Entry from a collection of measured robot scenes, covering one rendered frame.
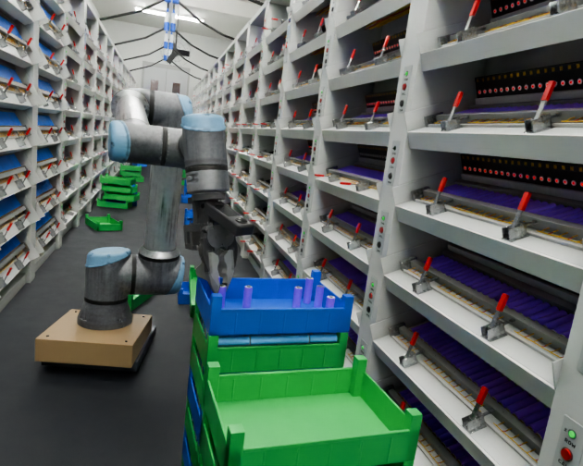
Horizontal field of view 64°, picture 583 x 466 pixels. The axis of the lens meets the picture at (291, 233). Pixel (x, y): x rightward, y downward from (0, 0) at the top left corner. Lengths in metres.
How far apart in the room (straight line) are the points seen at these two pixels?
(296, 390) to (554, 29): 0.78
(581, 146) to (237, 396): 0.70
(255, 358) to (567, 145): 0.67
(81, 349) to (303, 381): 0.99
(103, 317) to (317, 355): 0.98
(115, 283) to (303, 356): 0.94
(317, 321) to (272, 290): 0.20
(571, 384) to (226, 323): 0.59
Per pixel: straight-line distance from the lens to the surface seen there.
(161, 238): 1.74
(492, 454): 1.03
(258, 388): 0.88
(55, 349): 1.75
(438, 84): 1.34
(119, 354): 1.70
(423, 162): 1.32
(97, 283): 1.78
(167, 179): 1.68
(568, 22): 0.95
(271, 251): 2.69
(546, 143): 0.91
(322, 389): 0.93
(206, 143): 0.98
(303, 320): 0.97
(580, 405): 0.85
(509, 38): 1.05
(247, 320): 0.93
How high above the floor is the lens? 0.86
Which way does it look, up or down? 11 degrees down
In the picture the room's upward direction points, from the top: 7 degrees clockwise
